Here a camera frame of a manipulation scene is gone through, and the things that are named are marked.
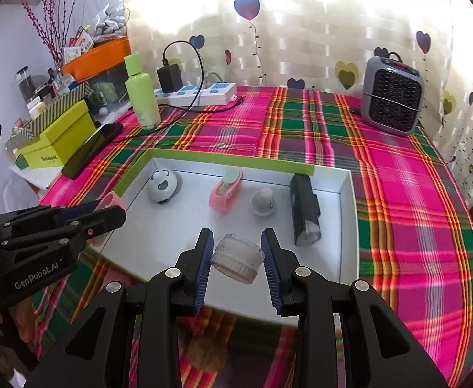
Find pink plaid tablecloth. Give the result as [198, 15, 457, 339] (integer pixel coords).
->
[30, 85, 473, 388]

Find small white knob toy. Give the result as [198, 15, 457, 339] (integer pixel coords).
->
[250, 188, 277, 217]

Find brown walnut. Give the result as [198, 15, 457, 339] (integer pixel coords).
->
[180, 327, 231, 370]

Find orange storage box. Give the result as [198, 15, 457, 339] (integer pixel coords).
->
[62, 37, 131, 81]

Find black charger plug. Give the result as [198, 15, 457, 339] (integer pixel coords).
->
[157, 63, 183, 93]

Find person's left hand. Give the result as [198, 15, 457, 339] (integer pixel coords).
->
[18, 310, 40, 346]

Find dark glass tank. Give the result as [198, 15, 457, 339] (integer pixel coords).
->
[89, 62, 134, 111]

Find white power strip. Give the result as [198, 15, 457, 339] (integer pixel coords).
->
[154, 82, 237, 107]

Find pink correction tape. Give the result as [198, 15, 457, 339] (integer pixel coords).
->
[209, 170, 244, 214]

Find white plastic bag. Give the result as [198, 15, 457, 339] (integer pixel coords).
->
[90, 2, 130, 37]

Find green and white cardboard box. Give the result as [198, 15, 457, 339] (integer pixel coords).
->
[99, 148, 360, 326]

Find yellow-green lidded box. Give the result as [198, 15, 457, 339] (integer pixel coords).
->
[18, 100, 94, 168]

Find colourful paper cards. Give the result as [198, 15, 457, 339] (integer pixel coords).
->
[62, 24, 95, 63]

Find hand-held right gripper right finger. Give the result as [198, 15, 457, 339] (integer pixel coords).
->
[260, 228, 449, 388]

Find black rectangular device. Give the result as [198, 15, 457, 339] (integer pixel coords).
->
[289, 173, 323, 247]

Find black smartphone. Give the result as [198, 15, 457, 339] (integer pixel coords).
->
[61, 122, 123, 179]

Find black phone cable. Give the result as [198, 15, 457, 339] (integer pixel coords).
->
[111, 96, 246, 143]

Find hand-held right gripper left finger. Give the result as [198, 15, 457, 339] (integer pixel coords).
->
[24, 228, 215, 388]

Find glass jar with black lid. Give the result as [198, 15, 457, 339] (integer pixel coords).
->
[16, 67, 34, 103]

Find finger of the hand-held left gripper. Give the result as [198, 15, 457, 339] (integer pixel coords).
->
[0, 205, 127, 252]
[0, 201, 102, 236]

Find light green bottle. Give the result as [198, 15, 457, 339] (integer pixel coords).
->
[124, 54, 161, 130]

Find heart print curtain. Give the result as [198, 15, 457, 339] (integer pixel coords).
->
[121, 0, 473, 211]

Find zigzag striped box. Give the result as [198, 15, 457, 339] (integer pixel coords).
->
[6, 82, 92, 150]

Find white smiley round toy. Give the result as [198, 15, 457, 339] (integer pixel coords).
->
[148, 168, 182, 204]

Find red decorative branches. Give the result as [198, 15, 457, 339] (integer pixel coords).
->
[20, 0, 84, 69]

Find grey desk heater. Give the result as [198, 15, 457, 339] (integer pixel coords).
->
[360, 54, 425, 133]

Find white round jar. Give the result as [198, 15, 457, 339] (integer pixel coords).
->
[211, 234, 265, 285]

